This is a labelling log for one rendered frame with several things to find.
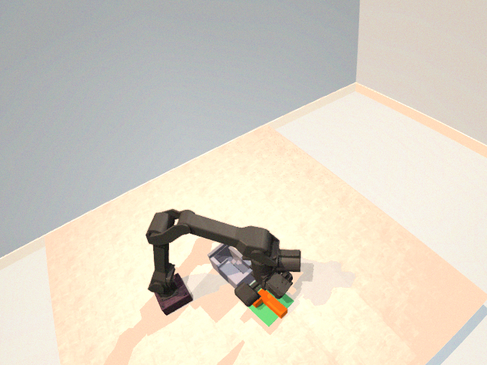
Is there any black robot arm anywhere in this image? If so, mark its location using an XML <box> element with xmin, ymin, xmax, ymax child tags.
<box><xmin>146</xmin><ymin>209</ymin><xmax>301</xmax><ymax>301</ymax></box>

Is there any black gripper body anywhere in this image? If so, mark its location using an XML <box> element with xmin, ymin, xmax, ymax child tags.
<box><xmin>234</xmin><ymin>264</ymin><xmax>276</xmax><ymax>307</ymax></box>

